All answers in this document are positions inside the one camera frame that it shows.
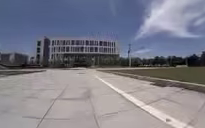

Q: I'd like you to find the grey concrete slab pavement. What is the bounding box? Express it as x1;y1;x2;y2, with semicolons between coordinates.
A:
0;67;205;128

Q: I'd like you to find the tall pole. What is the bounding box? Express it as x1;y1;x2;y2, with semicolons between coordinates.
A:
127;43;133;68

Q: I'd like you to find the grass verge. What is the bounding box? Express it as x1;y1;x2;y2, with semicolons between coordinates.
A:
0;68;47;80

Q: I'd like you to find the large white multi-storey building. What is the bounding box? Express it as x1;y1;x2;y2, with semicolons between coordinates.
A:
35;36;120;68

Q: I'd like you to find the row of dark trees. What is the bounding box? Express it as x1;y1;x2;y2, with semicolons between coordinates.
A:
119;48;205;68

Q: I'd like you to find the low grey building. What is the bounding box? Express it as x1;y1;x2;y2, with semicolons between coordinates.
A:
0;52;30;66

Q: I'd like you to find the pale kerb strip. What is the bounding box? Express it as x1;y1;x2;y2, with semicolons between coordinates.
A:
97;69;205;95

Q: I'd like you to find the green grass field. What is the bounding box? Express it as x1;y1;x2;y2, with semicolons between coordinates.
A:
99;66;205;87

